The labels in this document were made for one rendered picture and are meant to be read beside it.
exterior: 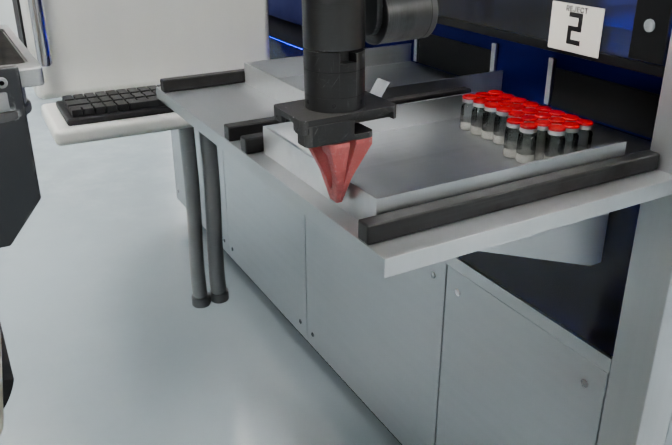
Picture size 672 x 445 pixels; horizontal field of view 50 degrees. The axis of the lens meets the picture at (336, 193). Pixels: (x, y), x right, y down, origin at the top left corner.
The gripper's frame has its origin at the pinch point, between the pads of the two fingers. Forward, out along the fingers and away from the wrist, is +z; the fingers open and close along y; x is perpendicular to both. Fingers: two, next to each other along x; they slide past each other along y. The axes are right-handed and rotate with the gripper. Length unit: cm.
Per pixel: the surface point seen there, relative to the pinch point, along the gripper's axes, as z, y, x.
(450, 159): 2.3, 19.4, 6.4
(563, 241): 12.6, 30.9, -2.2
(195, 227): 49, 15, 99
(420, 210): 0.2, 5.1, -7.3
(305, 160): -0.5, 1.0, 8.7
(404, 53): 1, 45, 54
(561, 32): -10.4, 38.9, 9.5
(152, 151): 92, 50, 277
